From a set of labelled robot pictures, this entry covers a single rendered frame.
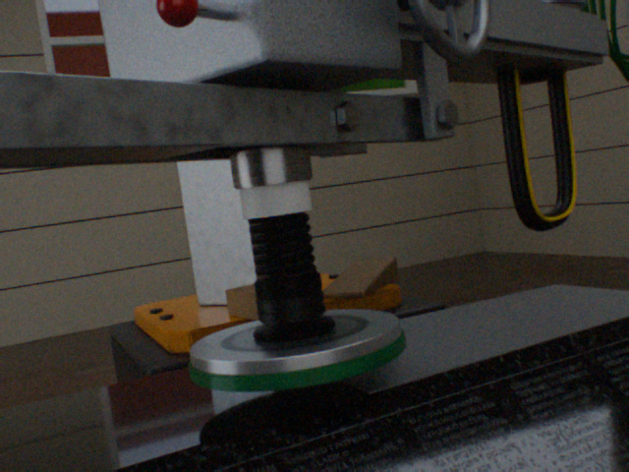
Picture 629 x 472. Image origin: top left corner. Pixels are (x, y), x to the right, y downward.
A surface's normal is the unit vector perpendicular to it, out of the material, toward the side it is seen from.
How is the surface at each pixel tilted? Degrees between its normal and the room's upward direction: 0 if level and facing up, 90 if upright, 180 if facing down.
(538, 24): 90
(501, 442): 45
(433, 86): 90
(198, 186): 90
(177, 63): 90
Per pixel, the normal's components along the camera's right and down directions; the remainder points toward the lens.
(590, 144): -0.91, 0.15
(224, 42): -0.64, 0.14
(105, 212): 0.40, 0.01
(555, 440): 0.23, -0.70
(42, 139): 0.76, -0.05
